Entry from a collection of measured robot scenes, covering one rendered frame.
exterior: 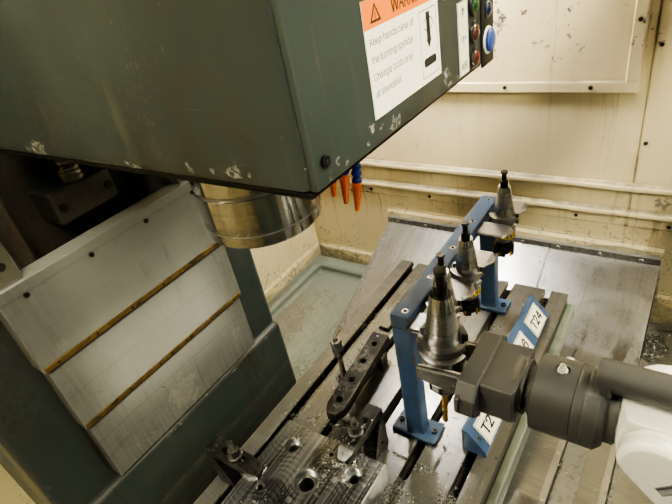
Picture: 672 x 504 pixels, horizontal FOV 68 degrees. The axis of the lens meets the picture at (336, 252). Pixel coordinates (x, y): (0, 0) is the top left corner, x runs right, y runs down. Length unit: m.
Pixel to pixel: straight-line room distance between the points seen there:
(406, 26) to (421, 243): 1.34
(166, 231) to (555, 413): 0.83
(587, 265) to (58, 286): 1.41
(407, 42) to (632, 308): 1.23
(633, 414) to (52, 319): 0.90
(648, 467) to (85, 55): 0.68
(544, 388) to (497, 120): 1.11
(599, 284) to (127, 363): 1.30
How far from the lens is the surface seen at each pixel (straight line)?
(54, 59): 0.65
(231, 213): 0.61
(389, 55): 0.52
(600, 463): 1.32
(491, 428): 1.11
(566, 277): 1.68
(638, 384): 0.58
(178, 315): 1.21
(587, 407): 0.59
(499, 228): 1.14
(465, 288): 0.97
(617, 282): 1.67
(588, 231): 1.69
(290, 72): 0.40
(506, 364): 0.63
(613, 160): 1.57
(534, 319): 1.32
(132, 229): 1.08
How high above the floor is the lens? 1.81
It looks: 32 degrees down
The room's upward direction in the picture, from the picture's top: 12 degrees counter-clockwise
